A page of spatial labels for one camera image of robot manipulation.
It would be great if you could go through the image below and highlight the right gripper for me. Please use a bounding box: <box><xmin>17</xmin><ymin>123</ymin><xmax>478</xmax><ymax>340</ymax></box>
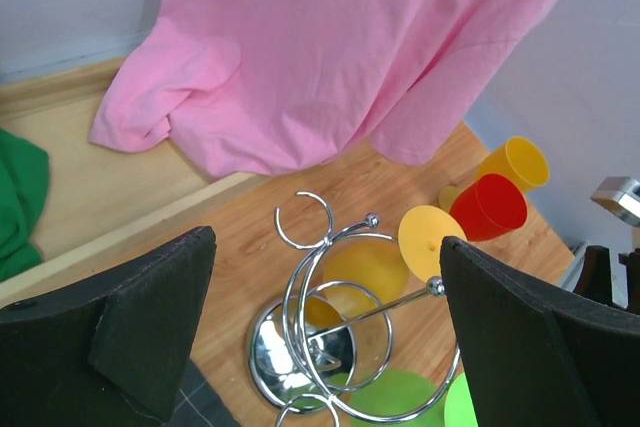
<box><xmin>441</xmin><ymin>237</ymin><xmax>640</xmax><ymax>426</ymax></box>

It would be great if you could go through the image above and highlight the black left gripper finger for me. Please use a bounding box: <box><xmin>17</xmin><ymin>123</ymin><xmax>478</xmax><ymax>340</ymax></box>
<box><xmin>1</xmin><ymin>227</ymin><xmax>216</xmax><ymax>426</ymax></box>

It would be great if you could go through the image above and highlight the green wine glass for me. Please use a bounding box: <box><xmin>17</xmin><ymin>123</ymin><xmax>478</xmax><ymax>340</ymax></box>
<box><xmin>287</xmin><ymin>367</ymin><xmax>479</xmax><ymax>427</ymax></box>

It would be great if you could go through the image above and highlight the red wine glass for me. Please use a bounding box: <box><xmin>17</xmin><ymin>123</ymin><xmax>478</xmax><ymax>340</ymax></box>
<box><xmin>449</xmin><ymin>173</ymin><xmax>528</xmax><ymax>242</ymax></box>

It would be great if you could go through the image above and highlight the yellow wine glass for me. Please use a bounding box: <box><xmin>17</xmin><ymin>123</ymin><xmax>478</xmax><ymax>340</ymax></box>
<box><xmin>473</xmin><ymin>136</ymin><xmax>551</xmax><ymax>195</ymax></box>
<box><xmin>321</xmin><ymin>205</ymin><xmax>466</xmax><ymax>318</ymax></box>

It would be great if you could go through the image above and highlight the wooden rack base tray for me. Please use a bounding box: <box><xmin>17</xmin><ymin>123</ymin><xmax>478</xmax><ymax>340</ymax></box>
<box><xmin>1</xmin><ymin>58</ymin><xmax>266</xmax><ymax>305</ymax></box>

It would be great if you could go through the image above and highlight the chrome wine glass rack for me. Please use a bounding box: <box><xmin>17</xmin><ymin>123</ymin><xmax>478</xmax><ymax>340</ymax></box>
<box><xmin>248</xmin><ymin>191</ymin><xmax>461</xmax><ymax>426</ymax></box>

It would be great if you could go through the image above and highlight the dark grey checked cloth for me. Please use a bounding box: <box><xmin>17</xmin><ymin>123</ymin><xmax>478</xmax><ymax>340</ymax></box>
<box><xmin>167</xmin><ymin>360</ymin><xmax>240</xmax><ymax>427</ymax></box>

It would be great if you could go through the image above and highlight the green t-shirt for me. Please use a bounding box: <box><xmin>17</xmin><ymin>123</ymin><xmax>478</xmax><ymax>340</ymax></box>
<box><xmin>1</xmin><ymin>130</ymin><xmax>50</xmax><ymax>281</ymax></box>

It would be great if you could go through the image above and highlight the pink t-shirt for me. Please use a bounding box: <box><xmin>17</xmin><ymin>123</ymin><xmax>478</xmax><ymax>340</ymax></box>
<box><xmin>90</xmin><ymin>0</ymin><xmax>557</xmax><ymax>177</ymax></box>

